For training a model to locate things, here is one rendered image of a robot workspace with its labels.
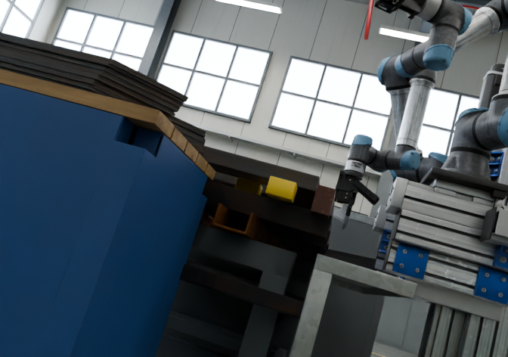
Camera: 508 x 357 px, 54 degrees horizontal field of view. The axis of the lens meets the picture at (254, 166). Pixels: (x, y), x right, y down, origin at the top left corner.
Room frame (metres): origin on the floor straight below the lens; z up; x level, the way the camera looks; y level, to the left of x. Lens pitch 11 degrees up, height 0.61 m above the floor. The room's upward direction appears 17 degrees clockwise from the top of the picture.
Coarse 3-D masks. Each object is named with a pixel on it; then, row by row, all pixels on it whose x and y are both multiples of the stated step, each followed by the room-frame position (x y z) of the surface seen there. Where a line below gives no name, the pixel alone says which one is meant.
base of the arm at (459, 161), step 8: (456, 152) 1.43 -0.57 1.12; (464, 152) 1.41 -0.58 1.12; (472, 152) 1.40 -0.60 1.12; (480, 152) 1.40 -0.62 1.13; (448, 160) 1.45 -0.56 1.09; (456, 160) 1.43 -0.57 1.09; (464, 160) 1.40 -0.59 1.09; (472, 160) 1.40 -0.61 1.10; (480, 160) 1.40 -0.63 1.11; (488, 160) 1.42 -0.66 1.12; (448, 168) 1.43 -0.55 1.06; (456, 168) 1.41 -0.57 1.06; (464, 168) 1.40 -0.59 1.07; (472, 168) 1.39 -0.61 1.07; (480, 168) 1.39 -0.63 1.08; (488, 168) 1.42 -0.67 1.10; (480, 176) 1.39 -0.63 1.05; (488, 176) 1.41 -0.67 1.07
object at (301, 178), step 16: (208, 160) 1.15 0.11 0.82; (224, 160) 1.14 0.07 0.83; (240, 160) 1.13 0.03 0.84; (256, 160) 1.13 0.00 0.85; (224, 176) 1.38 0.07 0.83; (240, 176) 1.21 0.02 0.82; (256, 176) 1.14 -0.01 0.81; (288, 176) 1.11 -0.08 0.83; (304, 176) 1.10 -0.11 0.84; (304, 192) 1.15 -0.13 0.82
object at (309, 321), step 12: (312, 276) 1.02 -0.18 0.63; (324, 276) 1.01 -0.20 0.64; (312, 288) 1.02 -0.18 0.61; (324, 288) 1.01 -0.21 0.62; (312, 300) 1.02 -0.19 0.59; (324, 300) 1.01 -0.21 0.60; (312, 312) 1.02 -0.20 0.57; (300, 324) 1.02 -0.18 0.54; (312, 324) 1.01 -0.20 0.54; (300, 336) 1.02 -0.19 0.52; (312, 336) 1.01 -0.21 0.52; (300, 348) 1.02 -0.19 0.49; (312, 348) 1.01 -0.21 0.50
